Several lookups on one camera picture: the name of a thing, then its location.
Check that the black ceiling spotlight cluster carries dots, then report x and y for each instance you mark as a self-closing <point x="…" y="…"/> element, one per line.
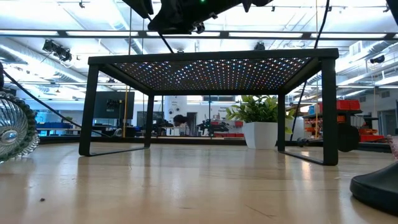
<point x="57" y="49"/>

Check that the bin storage rack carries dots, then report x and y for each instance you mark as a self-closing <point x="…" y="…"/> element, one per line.
<point x="348" y="104"/>

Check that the clear ribbed glass vessel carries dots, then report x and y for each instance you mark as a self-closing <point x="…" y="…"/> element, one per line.
<point x="12" y="124"/>

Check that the black ceiling camera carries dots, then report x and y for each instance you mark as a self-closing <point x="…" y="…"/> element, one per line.
<point x="377" y="59"/>

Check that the blue storage bins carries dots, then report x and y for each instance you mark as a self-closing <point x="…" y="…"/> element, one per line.
<point x="56" y="125"/>

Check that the black aluminium table frame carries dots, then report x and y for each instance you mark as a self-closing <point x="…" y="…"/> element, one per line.
<point x="186" y="140"/>

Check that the black monitor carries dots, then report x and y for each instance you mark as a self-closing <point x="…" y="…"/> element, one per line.
<point x="112" y="105"/>

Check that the pink ribbed glass candle holder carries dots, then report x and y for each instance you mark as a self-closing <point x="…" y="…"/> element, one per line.
<point x="394" y="146"/>

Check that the white column with cameras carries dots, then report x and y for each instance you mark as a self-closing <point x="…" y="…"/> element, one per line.
<point x="174" y="105"/>

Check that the red wall bins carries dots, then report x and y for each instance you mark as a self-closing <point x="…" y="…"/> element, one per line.
<point x="238" y="124"/>

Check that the background black robot arm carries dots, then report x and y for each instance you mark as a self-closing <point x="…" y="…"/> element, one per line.
<point x="214" y="127"/>

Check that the person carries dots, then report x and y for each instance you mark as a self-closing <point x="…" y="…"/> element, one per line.
<point x="181" y="123"/>

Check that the red plastic bin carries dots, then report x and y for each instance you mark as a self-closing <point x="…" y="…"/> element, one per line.
<point x="371" y="138"/>

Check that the black round lamp base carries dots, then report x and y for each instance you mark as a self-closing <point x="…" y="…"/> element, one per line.
<point x="379" y="189"/>

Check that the green plant in white pot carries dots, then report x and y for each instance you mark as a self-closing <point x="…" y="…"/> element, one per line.
<point x="261" y="133"/>

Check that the black perforated metal shelf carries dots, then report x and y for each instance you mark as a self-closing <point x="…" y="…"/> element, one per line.
<point x="202" y="53"/>

